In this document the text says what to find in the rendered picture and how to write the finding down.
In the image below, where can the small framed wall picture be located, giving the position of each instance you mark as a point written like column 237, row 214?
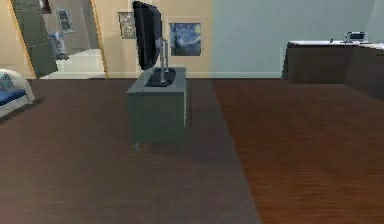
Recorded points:
column 64, row 20

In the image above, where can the dark brown counter cabinet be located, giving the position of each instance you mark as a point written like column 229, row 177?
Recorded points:
column 330, row 63

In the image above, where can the grey room door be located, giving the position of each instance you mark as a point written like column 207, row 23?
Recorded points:
column 36, row 40

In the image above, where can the black television set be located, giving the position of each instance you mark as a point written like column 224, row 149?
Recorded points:
column 146, row 36

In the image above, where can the blue night sky painting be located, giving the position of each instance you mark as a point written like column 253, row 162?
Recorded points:
column 185, row 39

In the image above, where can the grey television stand cabinet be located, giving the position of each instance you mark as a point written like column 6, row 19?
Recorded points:
column 159, row 113

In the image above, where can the grey framed wall picture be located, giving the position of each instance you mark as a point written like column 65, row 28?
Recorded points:
column 126, row 26

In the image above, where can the white sofa with blue cushion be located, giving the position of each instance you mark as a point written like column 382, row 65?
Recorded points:
column 11, row 91

